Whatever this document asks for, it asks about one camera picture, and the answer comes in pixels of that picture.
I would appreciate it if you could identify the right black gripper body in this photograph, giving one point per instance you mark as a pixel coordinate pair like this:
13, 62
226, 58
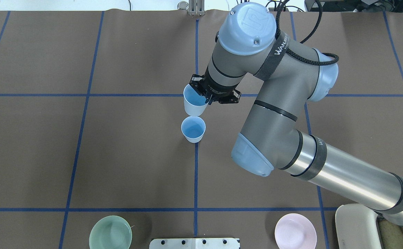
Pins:
216, 91

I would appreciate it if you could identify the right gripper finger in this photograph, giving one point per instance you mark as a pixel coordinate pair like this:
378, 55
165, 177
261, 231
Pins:
209, 100
198, 88

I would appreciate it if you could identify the blue cup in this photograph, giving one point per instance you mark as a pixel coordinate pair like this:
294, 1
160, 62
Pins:
194, 104
193, 128

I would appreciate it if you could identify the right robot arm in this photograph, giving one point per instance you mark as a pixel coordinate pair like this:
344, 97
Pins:
250, 41

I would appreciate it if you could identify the pink bowl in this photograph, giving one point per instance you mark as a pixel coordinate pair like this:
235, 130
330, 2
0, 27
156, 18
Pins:
295, 231

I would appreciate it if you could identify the green bowl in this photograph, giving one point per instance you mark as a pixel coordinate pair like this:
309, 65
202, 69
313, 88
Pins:
111, 232

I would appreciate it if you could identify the cream toaster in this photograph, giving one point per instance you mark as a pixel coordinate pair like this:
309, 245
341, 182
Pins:
357, 227

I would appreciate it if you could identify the toast slice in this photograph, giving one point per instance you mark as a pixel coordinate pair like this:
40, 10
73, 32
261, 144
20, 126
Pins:
391, 235

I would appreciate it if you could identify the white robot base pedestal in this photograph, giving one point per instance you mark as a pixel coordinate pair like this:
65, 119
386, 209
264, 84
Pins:
195, 243

